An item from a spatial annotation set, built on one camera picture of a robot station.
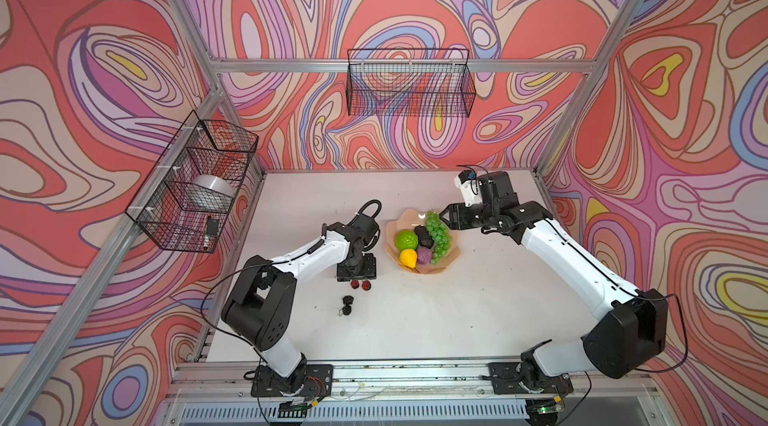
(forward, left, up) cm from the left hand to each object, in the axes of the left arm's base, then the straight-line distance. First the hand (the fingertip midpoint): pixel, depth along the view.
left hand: (368, 275), depth 88 cm
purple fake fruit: (+6, -17, +1) cm, 18 cm away
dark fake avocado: (+11, -17, +2) cm, 21 cm away
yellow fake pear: (+4, -12, +3) cm, 13 cm away
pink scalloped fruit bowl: (+20, -13, 0) cm, 23 cm away
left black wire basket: (+8, +45, +25) cm, 52 cm away
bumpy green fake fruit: (+10, -12, +3) cm, 16 cm away
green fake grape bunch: (+12, -22, +4) cm, 25 cm away
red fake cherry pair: (-2, +1, -2) cm, 3 cm away
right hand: (+9, -23, +16) cm, 29 cm away
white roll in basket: (+7, +37, +29) cm, 47 cm away
